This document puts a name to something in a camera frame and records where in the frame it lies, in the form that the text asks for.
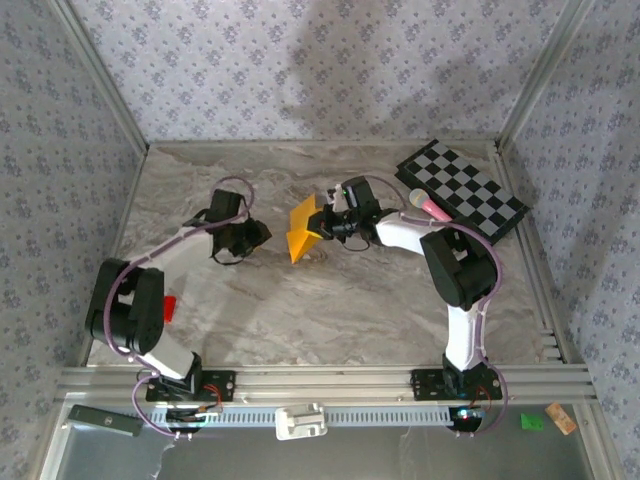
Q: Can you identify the grey metal sheet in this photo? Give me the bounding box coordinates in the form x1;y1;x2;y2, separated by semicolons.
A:
39;404;621;480

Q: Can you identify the black grey checkered board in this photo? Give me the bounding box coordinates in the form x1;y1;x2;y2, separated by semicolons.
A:
394;138;531;251

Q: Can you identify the small circuit board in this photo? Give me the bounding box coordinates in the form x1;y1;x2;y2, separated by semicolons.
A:
447;405;487;432
165;407;224;432

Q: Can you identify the flat black device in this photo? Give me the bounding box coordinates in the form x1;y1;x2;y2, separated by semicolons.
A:
67;404;144;437

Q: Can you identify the small brown box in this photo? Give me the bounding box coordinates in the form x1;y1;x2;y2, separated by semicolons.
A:
544;403;577;435

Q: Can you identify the thin black cable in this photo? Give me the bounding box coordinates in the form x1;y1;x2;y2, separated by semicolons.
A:
339;234;374;254
208;248;252;267

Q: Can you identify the thin aluminium edge rail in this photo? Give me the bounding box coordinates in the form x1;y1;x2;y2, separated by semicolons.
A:
147;139;501;150

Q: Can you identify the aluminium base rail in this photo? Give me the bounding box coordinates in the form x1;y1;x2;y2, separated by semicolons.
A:
54;364;599;405

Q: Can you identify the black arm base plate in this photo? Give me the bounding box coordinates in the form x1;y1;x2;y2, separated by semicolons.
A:
410;368;504;401
145;369;237;403

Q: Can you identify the white plastic bracket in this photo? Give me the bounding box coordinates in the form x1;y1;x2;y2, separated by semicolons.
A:
274;402;329;441

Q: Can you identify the grey slotted cable duct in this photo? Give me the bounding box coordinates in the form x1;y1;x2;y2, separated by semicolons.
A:
149;405;464;427

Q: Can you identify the purple braided cable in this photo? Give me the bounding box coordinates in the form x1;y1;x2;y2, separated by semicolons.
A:
102;175;256;441
369;175;509;441

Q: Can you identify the slotted aluminium side rail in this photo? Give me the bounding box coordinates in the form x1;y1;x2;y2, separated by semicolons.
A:
492;142;586;366

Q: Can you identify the aluminium frame post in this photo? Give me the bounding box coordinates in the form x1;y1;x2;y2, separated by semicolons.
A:
496;0;597;151
47;0;151;154

